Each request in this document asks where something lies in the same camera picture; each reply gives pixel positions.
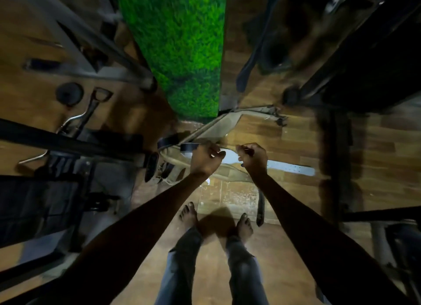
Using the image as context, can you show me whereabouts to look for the white perforated belt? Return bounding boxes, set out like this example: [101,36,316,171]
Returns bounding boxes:
[183,146,316,177]

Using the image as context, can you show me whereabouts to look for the grey metal frame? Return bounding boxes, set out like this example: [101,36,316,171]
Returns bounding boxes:
[18,0,158,92]

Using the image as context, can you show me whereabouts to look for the short black belt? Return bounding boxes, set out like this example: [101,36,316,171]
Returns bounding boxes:
[256,189,266,227]

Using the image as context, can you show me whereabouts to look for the person's right foot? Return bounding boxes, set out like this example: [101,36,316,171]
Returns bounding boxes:
[236,213,254,243]

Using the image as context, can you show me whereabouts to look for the person's left foot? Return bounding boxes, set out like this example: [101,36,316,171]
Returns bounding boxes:
[178,202,199,231]

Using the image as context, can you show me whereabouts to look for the black horizontal bar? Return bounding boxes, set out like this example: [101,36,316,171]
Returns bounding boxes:
[0,118,146,161]

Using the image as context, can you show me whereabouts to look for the person's right hand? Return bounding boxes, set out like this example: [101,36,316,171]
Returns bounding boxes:
[235,143,268,177]

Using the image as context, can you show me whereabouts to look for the person's leg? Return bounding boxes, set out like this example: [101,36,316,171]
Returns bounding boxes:
[225,236,269,305]
[154,227,204,305]

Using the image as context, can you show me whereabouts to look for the person's right leg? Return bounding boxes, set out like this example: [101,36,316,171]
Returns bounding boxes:
[225,236,269,305]

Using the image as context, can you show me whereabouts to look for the green artificial grass mat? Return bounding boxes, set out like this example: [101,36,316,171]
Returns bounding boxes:
[107,0,228,120]

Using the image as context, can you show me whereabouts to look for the dark fabric sheet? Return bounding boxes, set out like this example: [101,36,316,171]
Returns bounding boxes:
[0,174,84,249]

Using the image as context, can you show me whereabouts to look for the person's left leg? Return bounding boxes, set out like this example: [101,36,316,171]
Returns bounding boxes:
[154,227,204,305]

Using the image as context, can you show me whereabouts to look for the person's left forearm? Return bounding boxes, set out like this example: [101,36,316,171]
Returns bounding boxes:
[30,171,212,305]

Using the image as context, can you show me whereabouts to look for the person's right forearm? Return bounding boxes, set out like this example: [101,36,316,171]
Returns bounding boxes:
[251,171,413,305]

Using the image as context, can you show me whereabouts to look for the metal hook tool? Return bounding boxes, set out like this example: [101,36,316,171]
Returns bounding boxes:
[18,87,114,165]

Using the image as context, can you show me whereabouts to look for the person's left hand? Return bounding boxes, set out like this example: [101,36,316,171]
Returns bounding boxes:
[190,142,227,178]

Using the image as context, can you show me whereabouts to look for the beige canvas bag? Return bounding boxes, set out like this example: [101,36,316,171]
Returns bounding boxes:
[159,105,287,185]

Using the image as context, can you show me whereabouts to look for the long black strap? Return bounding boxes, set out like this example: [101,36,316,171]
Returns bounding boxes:
[236,0,285,93]

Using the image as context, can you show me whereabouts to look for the person's foot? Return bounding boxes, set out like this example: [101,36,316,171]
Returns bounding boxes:
[236,213,254,243]
[178,202,199,231]

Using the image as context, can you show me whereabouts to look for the dark black furniture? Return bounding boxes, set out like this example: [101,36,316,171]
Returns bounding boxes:
[282,0,421,113]

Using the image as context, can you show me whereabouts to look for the black round disc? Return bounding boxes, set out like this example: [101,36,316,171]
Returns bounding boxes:
[55,82,84,107]

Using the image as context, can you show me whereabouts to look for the grey metal stand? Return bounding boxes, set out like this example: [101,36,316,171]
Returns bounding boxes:
[371,219,421,303]

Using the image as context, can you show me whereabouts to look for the thin black rail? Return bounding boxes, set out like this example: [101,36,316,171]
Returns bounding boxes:
[341,206,421,223]

